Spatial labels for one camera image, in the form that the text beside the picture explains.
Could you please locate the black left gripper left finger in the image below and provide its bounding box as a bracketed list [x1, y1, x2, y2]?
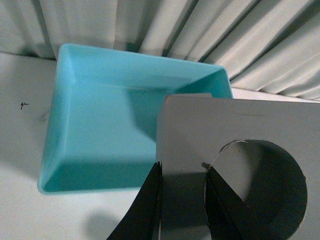
[108, 162, 162, 240]

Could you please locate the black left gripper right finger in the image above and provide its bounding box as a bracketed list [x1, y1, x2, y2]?
[204, 167, 277, 240]

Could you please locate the gray cube with round hole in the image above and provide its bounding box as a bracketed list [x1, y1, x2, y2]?
[156, 94, 320, 240]

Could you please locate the light blue plastic box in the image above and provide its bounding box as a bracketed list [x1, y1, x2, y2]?
[37, 43, 233, 195]

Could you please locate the white pleated curtain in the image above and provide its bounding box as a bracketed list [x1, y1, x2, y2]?
[0, 0, 320, 101]

